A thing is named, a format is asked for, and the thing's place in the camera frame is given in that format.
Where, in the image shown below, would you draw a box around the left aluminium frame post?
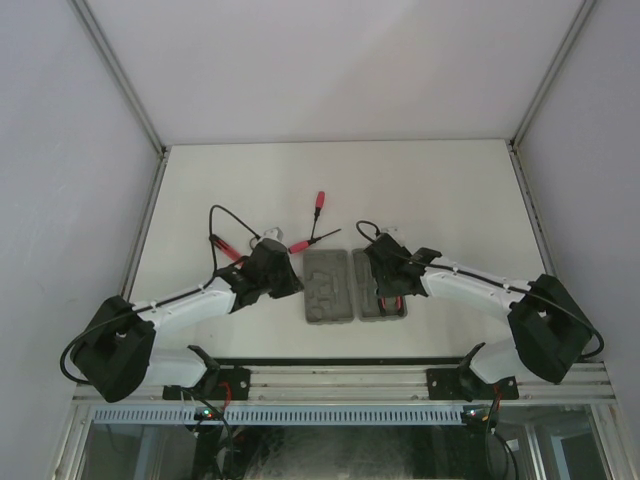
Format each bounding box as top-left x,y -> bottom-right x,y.
67,0 -> 169,300

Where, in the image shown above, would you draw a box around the black mounting plate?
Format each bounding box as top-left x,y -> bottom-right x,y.
162,367 -> 251,401
426,368 -> 520,402

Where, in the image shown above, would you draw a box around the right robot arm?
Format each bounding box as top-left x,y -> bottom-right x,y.
364,232 -> 605,400

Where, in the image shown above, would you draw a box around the left black cable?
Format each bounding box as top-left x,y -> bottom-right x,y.
59,203 -> 264,386

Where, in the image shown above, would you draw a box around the grey plastic tool case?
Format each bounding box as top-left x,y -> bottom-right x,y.
302,249 -> 408,325

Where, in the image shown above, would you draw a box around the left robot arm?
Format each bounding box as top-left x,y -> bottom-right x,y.
59,237 -> 304,403

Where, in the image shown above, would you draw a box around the grey slotted cable duct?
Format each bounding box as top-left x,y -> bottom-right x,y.
91,404 -> 465,426

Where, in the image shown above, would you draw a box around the right aluminium frame post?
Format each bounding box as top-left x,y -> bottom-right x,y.
507,0 -> 601,321

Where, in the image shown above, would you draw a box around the red utility knife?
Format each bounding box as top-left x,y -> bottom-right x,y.
209,234 -> 246,263

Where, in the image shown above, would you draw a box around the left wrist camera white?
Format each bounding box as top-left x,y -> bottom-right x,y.
261,227 -> 284,243

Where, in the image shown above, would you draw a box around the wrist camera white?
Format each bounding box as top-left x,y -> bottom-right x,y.
261,227 -> 284,243
381,227 -> 401,237

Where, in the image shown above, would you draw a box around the red screwdriver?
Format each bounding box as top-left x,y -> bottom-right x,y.
288,228 -> 341,254
310,191 -> 325,239

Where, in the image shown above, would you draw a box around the aluminium front rail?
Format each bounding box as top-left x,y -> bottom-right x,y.
72,363 -> 614,401

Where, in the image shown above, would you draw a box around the black cable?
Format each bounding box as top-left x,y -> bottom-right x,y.
59,203 -> 264,386
354,219 -> 606,361

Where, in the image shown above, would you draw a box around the aluminium frame post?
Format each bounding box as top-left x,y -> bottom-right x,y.
67,0 -> 169,300
507,0 -> 601,321

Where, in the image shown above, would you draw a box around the right black cable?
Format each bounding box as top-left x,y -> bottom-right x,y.
354,219 -> 606,361

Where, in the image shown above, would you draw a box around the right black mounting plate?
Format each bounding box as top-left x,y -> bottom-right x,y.
426,368 -> 520,402

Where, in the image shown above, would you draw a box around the red black pliers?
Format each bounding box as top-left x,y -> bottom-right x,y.
377,296 -> 406,318

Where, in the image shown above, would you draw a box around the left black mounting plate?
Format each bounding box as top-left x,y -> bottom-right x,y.
162,367 -> 251,401

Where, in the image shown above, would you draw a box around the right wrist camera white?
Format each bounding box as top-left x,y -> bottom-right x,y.
381,227 -> 401,237

